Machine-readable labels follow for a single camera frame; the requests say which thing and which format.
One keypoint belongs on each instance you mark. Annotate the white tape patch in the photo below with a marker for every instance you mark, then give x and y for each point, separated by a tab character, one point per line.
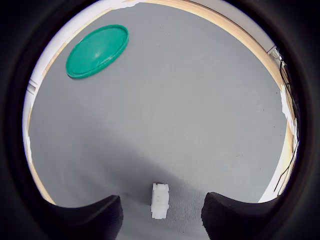
131	4
29	143
286	105

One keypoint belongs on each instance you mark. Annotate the round green lid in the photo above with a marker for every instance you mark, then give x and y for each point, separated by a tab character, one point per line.
97	52

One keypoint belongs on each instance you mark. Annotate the dark grey mat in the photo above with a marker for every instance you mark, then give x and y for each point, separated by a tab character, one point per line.
175	112

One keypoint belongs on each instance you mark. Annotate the small white plastic terminal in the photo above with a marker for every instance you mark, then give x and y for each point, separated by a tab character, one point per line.
160	200

